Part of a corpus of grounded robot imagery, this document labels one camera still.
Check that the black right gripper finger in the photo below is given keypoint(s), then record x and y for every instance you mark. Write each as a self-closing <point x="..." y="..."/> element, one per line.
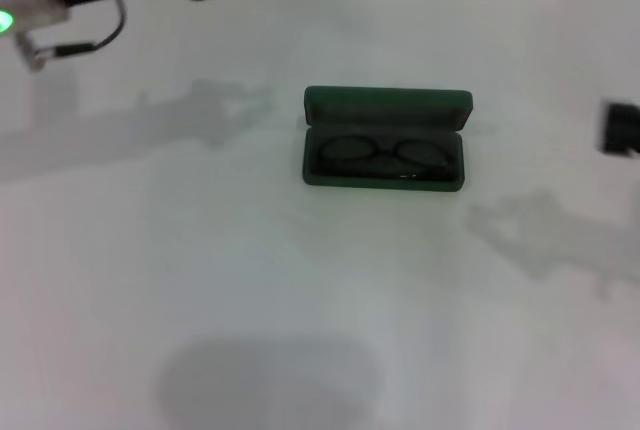
<point x="622" y="127"/>

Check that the black glasses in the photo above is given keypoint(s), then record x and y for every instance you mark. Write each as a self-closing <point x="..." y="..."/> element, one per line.
<point x="430" y="170"/>

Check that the green glasses case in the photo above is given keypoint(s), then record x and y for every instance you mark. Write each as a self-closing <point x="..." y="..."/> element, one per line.
<point x="390" y="100"/>

